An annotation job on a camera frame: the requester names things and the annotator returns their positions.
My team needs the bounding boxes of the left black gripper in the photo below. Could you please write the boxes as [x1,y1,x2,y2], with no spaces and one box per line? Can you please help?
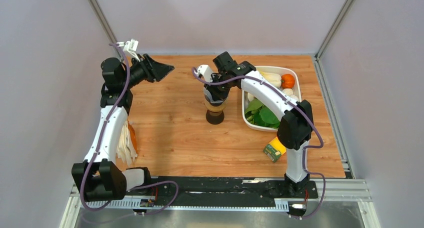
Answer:
[121,54,174,90]

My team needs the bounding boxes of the wooden dripper holder ring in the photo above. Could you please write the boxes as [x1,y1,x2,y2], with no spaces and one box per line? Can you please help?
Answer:
[203,99,229,113]

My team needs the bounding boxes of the brown glass coffee carafe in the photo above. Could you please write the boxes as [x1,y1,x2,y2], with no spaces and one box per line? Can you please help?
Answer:
[205,110,225,125]

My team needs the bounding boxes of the single white paper filter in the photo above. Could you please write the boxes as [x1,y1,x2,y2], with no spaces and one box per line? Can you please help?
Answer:
[203,88,215,104]

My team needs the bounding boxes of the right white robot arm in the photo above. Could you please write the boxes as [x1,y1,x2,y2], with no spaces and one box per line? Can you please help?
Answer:
[193,51,314,197]

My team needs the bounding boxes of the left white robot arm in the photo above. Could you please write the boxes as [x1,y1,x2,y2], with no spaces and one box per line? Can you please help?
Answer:
[71,54,175,202]

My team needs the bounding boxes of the white paper coffee filters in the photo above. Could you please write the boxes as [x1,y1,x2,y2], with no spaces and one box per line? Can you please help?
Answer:
[116,120,138,167]

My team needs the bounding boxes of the white mushroom toy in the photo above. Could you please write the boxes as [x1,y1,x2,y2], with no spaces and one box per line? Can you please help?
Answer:
[247,93,255,102]

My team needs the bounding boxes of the green bok choy toy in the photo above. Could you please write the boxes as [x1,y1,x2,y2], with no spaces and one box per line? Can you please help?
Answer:
[244,97,281,129]
[282,88,294,96]

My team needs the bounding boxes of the white rectangular tray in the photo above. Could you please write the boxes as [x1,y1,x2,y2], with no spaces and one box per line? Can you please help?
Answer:
[241,65,302,132]

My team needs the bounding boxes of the yellow napa cabbage toy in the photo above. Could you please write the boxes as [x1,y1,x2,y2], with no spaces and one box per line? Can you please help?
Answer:
[259,71,282,88]

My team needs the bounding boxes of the small orange pumpkin toy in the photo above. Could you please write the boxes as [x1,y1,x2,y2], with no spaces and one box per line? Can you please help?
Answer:
[281,74,296,89]

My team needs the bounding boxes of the yellow green juice box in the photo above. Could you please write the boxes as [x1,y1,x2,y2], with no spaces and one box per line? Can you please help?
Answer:
[262,137,286,163]

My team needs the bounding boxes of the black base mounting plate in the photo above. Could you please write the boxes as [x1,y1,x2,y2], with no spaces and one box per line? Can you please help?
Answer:
[127,176,318,208]

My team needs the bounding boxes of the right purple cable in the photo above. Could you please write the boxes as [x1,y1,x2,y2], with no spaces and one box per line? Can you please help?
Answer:
[191,66,327,220]

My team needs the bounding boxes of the purple cable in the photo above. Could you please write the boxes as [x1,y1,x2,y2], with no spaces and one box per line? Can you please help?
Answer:
[79,42,180,217]
[191,66,327,220]

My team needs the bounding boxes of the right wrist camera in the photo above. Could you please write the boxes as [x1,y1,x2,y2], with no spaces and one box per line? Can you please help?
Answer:
[194,64,213,83]

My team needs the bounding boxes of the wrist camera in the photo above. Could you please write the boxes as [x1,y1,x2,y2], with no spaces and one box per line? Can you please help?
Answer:
[194,64,213,83]
[115,38,141,62]

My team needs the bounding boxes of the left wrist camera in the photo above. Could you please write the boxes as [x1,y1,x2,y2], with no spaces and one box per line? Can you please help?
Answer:
[115,38,141,62]

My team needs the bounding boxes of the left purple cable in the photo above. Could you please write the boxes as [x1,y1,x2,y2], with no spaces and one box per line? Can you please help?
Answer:
[79,42,180,217]

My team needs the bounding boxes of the aluminium frame rail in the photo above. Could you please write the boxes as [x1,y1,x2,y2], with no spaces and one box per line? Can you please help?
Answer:
[59,174,382,228]

